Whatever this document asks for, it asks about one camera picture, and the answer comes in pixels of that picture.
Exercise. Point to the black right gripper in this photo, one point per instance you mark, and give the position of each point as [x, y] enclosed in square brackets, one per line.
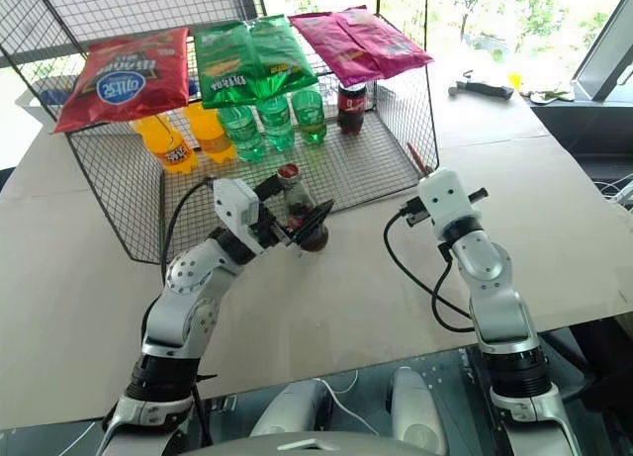
[477, 195]

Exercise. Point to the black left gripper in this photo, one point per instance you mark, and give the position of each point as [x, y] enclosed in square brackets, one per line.
[269, 231]

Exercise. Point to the glass bottle with red cap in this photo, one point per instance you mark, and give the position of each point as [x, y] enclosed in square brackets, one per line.
[299, 199]

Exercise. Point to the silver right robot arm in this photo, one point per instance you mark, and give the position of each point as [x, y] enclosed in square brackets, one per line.
[494, 298]

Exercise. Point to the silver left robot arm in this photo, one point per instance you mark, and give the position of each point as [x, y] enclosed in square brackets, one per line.
[180, 298]

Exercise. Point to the green soda bottle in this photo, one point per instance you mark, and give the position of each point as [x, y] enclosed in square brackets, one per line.
[277, 124]
[310, 117]
[242, 134]

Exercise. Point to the orange soda bottle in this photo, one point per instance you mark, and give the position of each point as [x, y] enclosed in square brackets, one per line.
[212, 134]
[170, 149]

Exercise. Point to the dark cola bottle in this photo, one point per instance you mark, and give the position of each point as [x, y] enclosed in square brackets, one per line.
[352, 110]

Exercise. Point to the small yellow cup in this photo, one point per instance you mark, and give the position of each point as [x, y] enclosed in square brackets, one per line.
[515, 81]

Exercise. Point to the plate with green scraps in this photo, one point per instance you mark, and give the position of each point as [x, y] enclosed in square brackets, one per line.
[549, 96]

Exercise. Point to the green chip bag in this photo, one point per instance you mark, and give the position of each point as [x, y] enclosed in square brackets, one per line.
[222, 70]
[282, 55]

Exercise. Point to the magenta chip bag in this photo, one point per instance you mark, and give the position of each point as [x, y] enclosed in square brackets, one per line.
[386, 45]
[331, 45]

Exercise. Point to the dark framed panel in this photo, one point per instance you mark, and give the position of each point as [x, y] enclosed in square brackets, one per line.
[605, 55]

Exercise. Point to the red chip bag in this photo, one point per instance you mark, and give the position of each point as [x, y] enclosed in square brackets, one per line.
[123, 80]

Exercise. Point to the silver rounded robot leg shell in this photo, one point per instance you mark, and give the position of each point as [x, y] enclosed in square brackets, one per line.
[292, 409]
[418, 411]

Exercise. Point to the grey robot torso top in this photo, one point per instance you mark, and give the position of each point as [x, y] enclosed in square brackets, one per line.
[297, 445]

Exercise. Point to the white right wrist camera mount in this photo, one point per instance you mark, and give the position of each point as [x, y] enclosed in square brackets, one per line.
[447, 199]

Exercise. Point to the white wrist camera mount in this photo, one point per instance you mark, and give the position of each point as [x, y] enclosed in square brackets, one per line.
[232, 199]
[447, 199]

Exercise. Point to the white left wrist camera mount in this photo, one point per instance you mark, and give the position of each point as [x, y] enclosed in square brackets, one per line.
[232, 199]

